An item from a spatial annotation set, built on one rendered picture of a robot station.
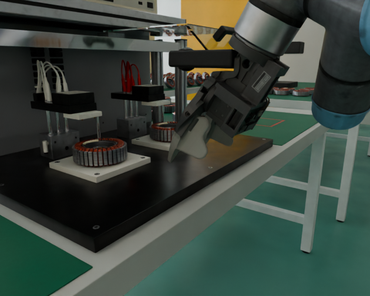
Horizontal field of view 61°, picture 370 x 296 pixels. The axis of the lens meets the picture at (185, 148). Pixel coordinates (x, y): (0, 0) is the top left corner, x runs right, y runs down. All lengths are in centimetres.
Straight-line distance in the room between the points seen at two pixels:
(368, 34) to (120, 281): 38
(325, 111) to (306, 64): 547
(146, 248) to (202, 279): 116
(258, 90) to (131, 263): 28
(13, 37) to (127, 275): 47
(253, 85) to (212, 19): 412
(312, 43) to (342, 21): 555
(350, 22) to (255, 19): 11
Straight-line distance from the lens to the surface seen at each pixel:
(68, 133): 78
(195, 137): 46
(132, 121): 92
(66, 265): 42
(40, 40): 71
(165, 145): 78
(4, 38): 68
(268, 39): 42
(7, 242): 50
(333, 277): 175
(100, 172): 62
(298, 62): 597
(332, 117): 47
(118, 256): 43
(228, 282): 159
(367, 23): 36
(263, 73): 43
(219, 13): 450
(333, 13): 38
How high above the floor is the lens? 99
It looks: 16 degrees down
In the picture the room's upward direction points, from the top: straight up
